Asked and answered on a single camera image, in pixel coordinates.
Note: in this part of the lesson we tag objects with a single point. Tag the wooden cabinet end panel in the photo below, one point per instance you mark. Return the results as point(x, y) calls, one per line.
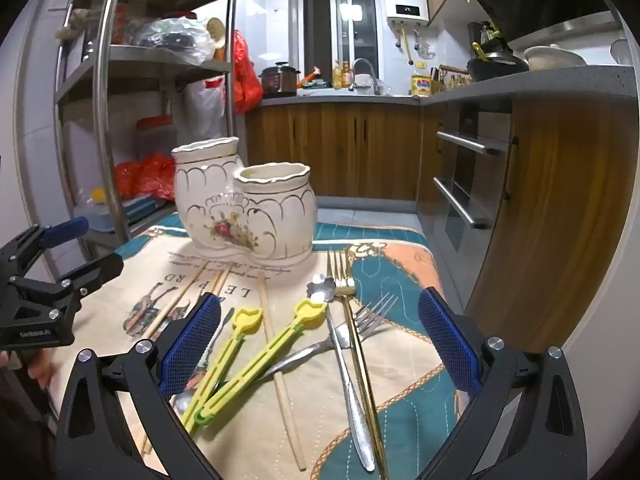
point(550, 210)

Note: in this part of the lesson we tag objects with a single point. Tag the white bowl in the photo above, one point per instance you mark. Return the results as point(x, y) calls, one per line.
point(619, 52)
point(550, 57)

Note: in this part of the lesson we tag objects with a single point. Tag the chrome kitchen faucet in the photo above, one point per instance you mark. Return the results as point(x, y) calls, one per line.
point(377, 85)

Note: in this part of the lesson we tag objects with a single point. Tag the orange-red plastic bag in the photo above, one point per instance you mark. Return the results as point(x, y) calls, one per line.
point(150, 175)

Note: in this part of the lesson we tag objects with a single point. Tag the wooden chopstick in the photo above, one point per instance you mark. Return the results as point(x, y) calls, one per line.
point(217, 280)
point(172, 305)
point(289, 410)

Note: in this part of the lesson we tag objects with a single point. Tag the black wok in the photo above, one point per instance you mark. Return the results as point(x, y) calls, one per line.
point(495, 67)

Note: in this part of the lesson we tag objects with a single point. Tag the row of condiment bottles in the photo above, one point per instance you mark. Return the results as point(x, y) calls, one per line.
point(455, 80)

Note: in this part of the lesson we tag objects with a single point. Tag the stainless steel shelf rack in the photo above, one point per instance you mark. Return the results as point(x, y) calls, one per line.
point(101, 110)

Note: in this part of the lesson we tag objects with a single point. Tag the clear plastic bag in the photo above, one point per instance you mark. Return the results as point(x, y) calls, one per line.
point(175, 40)

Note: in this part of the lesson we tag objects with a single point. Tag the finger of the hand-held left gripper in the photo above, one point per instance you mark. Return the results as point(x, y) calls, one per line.
point(100, 270)
point(65, 230)

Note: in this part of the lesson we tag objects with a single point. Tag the amber drink bottles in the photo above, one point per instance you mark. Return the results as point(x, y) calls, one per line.
point(342, 77)

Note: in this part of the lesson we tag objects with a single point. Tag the blue flat box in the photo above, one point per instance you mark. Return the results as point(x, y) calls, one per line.
point(145, 207)

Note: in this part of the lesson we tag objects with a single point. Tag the white floral ceramic utensil holder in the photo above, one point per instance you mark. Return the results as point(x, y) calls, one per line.
point(280, 210)

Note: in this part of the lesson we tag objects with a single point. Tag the grey kitchen countertop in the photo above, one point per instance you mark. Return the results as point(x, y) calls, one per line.
point(550, 85)

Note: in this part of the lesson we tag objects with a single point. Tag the silver flower-head spoon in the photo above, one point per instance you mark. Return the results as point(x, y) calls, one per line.
point(359, 425)

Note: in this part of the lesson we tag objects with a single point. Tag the yellow cooking oil bottle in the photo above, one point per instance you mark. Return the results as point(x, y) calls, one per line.
point(421, 85)

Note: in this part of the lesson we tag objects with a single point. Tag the dark electric pressure cooker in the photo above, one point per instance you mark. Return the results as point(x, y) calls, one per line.
point(277, 82)

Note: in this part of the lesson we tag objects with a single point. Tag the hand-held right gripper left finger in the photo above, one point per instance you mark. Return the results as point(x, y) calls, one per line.
point(192, 340)

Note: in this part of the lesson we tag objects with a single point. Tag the printed quilted tablecloth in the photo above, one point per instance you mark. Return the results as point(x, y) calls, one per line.
point(400, 355)

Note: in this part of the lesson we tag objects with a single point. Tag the person's left hand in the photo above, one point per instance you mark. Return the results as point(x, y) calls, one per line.
point(37, 372)

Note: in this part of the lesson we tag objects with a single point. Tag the yellow plastic spoon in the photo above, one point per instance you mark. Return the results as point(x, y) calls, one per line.
point(310, 312)
point(247, 321)

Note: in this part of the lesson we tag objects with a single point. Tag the white plastic bag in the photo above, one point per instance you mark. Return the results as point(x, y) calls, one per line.
point(202, 105)

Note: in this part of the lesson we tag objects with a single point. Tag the red-lidded plastic container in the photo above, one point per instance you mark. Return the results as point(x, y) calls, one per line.
point(155, 125)

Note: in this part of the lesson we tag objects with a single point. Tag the wooden base cabinets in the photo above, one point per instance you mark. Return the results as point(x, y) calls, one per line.
point(340, 145)

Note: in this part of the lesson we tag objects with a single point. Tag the built-in oven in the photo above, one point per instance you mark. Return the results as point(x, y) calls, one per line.
point(460, 200)

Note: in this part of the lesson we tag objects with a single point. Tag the gold fork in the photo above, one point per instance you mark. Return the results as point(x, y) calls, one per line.
point(359, 357)

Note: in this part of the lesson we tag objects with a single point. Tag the silver fork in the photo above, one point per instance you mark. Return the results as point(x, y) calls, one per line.
point(372, 315)

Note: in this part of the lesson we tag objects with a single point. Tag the red plastic bag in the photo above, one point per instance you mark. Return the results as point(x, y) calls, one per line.
point(245, 80)

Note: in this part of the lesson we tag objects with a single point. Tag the kitchen window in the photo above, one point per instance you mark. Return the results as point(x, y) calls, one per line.
point(320, 20)

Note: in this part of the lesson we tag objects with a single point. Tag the clear container with yellow cap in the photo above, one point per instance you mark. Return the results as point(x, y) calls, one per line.
point(99, 195)

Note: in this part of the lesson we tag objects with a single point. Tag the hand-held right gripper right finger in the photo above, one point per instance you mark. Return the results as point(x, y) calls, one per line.
point(447, 340)

